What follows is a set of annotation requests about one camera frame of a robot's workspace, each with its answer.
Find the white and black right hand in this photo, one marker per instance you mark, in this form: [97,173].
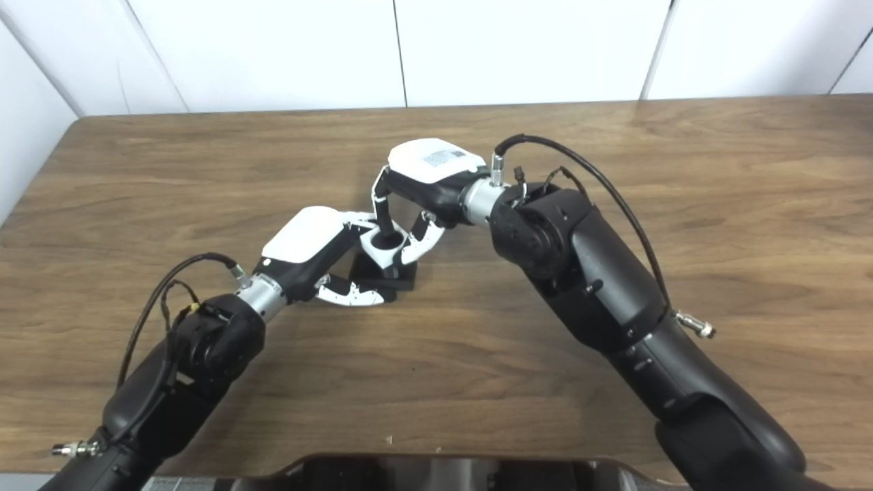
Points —
[433,170]

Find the white and black left hand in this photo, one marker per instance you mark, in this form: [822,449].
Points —
[307,235]

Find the white square piece with hole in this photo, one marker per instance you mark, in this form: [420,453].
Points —
[372,249]

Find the black peg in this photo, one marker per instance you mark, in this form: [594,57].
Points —
[402,278]

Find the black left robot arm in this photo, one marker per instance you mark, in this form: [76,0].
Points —
[184,375]

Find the dark robot torso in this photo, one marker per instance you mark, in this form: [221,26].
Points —
[443,474]

